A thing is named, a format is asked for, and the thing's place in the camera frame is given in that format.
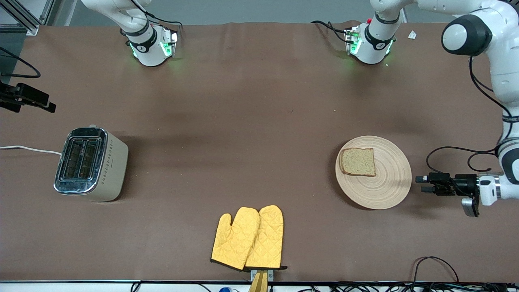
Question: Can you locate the yellow quilted oven mitt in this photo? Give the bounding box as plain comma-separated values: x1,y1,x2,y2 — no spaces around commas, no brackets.
245,205,288,271
210,207,261,271

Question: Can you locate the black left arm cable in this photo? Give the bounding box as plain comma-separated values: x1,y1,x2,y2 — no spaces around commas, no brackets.
425,56,514,174

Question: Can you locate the white toaster power cord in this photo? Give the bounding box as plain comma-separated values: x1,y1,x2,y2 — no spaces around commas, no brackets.
0,145,62,156

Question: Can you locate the beige and chrome toaster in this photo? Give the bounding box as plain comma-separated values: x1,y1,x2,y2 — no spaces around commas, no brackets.
53,125,129,203

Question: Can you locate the black right base cable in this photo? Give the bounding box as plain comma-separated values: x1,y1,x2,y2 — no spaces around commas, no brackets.
144,11,184,30

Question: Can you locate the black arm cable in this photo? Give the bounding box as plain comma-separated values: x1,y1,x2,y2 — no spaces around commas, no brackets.
0,46,41,79
425,56,514,174

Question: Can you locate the black looped cable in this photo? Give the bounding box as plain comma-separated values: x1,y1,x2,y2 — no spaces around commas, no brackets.
412,256,460,285

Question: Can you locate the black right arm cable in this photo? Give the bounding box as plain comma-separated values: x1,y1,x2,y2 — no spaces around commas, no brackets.
0,46,41,79

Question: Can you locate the black base cable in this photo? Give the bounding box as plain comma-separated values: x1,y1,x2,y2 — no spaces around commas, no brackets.
311,20,350,44
144,11,184,30

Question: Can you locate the aluminium mounting bracket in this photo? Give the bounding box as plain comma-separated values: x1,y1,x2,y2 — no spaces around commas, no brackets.
250,269,275,282

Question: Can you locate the black left base cable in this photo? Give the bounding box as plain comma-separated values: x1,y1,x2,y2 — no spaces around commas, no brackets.
311,20,350,44

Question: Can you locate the slice of toast bread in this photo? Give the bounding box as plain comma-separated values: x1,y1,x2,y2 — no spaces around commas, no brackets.
339,147,377,178

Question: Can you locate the aluminium frame profile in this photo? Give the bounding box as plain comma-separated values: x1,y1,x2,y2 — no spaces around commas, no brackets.
0,0,56,37

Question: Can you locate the mustard yellow stick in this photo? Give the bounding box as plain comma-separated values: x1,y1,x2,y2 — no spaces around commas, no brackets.
248,271,269,292

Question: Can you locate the round pale wooden plate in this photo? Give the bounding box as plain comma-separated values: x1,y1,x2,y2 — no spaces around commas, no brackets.
335,135,413,210

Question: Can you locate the black cable bundle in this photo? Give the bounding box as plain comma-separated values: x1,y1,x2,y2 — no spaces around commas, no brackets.
300,283,519,292

